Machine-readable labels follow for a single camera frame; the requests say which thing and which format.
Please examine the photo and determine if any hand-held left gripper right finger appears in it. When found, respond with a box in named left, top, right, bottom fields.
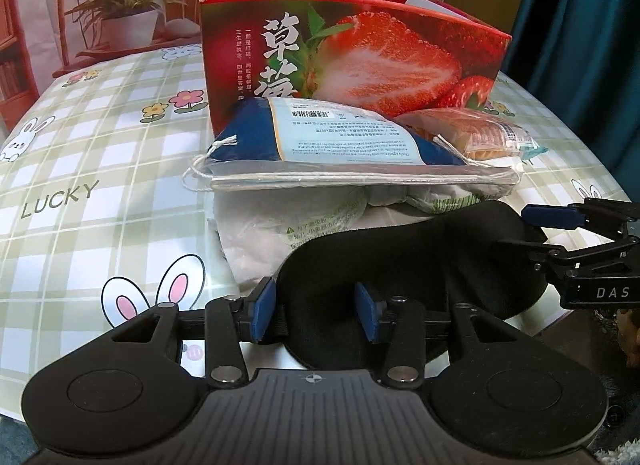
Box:
left=354, top=282, right=513, bottom=389

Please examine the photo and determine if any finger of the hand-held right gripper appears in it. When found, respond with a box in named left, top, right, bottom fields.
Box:
left=522, top=197, right=640, bottom=237
left=497, top=237, right=640, bottom=286

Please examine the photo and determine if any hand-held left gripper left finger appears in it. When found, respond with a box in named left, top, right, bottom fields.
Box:
left=112, top=276, right=277, bottom=389

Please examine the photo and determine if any black eye mask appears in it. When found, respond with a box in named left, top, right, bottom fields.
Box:
left=272, top=200, right=551, bottom=378

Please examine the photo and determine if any white plastic packet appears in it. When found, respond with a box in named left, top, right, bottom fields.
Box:
left=212, top=187, right=373, bottom=296

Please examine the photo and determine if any white packet with green stripes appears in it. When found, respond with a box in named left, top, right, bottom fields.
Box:
left=370, top=180, right=521, bottom=216

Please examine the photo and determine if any bread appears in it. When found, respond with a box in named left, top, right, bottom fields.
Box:
left=397, top=109, right=548, bottom=163

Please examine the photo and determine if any blue cloth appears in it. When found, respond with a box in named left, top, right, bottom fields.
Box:
left=182, top=97, right=521, bottom=193

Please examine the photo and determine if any red strawberry print box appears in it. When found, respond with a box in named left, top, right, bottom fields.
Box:
left=200, top=0, right=513, bottom=133

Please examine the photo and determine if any grey fluffy rug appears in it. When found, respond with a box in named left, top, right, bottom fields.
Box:
left=595, top=446, right=640, bottom=465

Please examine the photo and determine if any teal curtain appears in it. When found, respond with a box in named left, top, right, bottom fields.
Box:
left=500, top=0, right=640, bottom=200

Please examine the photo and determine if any wall poster with plants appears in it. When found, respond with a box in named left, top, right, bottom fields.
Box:
left=0, top=0, right=458, bottom=130

